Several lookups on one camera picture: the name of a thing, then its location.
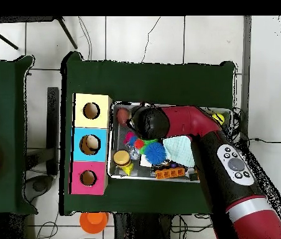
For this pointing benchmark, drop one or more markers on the clear plastic packet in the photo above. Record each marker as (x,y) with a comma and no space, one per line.
(133,152)

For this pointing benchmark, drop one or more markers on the toy hamburger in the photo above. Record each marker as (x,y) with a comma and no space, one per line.
(121,158)

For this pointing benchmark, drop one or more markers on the mint green muslin cloth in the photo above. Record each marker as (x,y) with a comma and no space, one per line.
(179,150)

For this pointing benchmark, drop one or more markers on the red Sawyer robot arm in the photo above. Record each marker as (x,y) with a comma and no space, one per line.
(192,119)

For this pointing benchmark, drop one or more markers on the wooden box with three holes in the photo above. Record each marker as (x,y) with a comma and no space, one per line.
(90,124)

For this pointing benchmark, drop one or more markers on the green spiky toy with eyes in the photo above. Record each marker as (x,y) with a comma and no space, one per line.
(146,144)

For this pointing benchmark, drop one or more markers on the brown toy football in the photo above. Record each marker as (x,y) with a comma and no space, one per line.
(122,115)

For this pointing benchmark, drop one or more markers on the plain blue spiky ball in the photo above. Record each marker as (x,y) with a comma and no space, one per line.
(155,153)

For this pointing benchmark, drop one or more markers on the yellow toy cheese wedge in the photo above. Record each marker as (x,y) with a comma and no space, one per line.
(128,169)

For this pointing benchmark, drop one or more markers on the beige round toy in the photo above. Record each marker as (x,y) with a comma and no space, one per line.
(90,143)

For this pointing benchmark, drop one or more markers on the yellow smooth ball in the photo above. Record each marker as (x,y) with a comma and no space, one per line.
(217,118)

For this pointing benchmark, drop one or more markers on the orange plastic cup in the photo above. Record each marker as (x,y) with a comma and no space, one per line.
(93,222)

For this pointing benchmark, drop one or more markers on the grey stand base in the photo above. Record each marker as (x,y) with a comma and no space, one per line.
(39,186)

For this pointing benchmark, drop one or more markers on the black tripod stand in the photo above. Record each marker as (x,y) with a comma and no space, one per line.
(66,32)

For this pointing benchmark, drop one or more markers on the dark green side table cloth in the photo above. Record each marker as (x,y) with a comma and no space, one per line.
(3,74)

